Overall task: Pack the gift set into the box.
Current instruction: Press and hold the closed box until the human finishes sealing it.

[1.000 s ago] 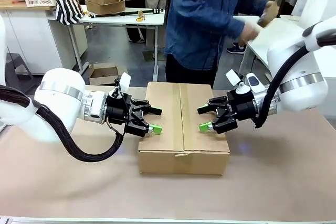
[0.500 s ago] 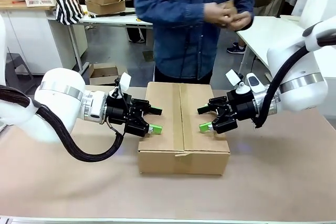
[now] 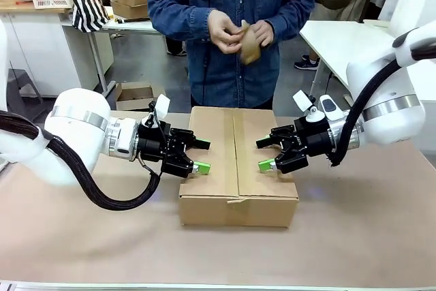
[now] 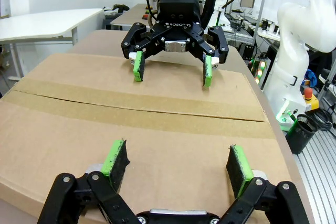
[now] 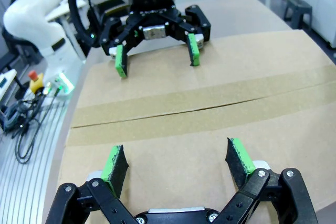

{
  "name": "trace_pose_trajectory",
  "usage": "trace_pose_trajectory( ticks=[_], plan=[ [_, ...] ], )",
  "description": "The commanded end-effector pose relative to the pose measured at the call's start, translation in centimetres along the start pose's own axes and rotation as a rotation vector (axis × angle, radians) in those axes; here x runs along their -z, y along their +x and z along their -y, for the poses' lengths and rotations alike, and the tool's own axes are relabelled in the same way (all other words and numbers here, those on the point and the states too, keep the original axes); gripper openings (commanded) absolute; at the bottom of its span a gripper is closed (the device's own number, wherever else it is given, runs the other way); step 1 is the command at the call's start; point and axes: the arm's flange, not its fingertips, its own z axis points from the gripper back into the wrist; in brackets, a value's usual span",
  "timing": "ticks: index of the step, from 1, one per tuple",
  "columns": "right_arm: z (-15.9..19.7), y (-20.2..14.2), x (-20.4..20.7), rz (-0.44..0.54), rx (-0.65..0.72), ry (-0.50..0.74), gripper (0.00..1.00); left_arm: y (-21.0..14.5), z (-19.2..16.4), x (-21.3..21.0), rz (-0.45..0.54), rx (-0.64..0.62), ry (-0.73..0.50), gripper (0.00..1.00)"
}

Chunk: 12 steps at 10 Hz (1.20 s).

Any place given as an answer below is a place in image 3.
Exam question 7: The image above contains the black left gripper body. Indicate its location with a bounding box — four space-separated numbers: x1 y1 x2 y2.
137 121 174 166

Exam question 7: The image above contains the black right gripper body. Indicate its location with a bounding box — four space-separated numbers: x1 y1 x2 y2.
294 117 334 159

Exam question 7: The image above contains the large brown cardboard box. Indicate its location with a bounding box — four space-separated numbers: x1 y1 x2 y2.
177 106 300 228

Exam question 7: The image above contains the person's right forearm denim sleeve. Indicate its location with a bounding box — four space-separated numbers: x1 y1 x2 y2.
149 6 219 45

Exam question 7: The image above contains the person's left forearm denim sleeve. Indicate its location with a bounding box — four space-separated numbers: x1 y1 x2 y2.
268 0 315 44

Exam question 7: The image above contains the small cardboard box on floor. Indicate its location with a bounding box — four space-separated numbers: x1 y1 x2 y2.
114 82 167 112

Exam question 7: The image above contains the open cardboard box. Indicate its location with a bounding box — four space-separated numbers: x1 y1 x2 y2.
104 0 150 20

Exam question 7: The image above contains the person's left hand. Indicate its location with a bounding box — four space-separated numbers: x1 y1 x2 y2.
252 19 276 49

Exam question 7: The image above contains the person's right hand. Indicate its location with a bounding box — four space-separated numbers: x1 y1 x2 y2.
206 9 245 55

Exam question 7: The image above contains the person in denim shirt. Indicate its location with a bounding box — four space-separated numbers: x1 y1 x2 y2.
142 0 316 110

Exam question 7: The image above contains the white folding table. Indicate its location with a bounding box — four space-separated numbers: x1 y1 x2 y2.
61 6 161 101

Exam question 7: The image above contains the black white striped bag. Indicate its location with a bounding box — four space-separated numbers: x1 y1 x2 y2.
69 0 110 34

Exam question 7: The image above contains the wooden top white cabinet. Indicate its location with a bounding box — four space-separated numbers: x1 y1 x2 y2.
0 0 115 97

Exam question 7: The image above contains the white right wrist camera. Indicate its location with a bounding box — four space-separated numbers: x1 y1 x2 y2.
292 90 324 123

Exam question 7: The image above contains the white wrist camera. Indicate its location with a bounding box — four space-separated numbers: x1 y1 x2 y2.
292 90 324 123
141 96 170 128

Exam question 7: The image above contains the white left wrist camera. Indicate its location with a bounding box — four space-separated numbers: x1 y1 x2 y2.
141 96 170 128

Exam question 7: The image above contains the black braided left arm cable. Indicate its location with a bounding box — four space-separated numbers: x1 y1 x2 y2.
0 110 163 211

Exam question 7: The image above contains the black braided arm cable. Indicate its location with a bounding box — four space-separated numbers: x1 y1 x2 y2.
328 25 436 168
0 110 163 211

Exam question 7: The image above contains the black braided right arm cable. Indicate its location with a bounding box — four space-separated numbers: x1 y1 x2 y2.
328 25 436 168

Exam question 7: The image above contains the aluminium table edge rail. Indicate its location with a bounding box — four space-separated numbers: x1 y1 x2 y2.
0 282 436 291

